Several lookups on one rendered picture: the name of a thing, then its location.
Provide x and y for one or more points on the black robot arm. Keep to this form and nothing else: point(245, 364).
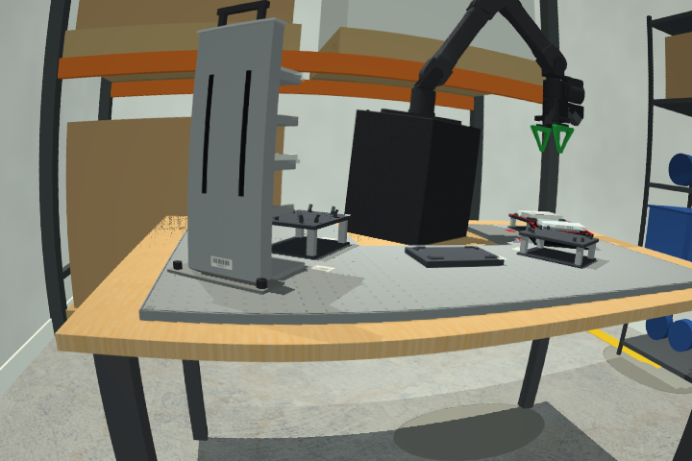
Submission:
point(438, 69)

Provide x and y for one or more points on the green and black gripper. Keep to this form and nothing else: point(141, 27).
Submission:
point(550, 106)

